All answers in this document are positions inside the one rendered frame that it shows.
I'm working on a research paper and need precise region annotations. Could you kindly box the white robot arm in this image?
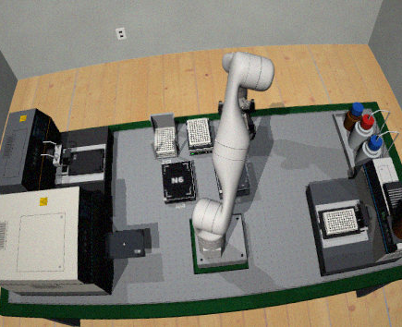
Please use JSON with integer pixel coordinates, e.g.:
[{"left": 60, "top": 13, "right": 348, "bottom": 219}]
[{"left": 192, "top": 52, "right": 274, "bottom": 259}]

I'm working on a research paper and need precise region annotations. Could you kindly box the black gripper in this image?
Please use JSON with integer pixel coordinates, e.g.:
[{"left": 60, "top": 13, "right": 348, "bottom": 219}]
[{"left": 218, "top": 99, "right": 255, "bottom": 120}]

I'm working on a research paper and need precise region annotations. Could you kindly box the black plate nest with label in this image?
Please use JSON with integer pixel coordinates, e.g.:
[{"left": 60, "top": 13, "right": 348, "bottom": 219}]
[{"left": 161, "top": 161, "right": 196, "bottom": 204}]

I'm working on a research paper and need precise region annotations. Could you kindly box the blue bottle cap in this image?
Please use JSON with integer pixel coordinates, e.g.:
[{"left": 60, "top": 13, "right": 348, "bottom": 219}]
[
  {"left": 369, "top": 135, "right": 383, "bottom": 151},
  {"left": 351, "top": 103, "right": 364, "bottom": 115}
]

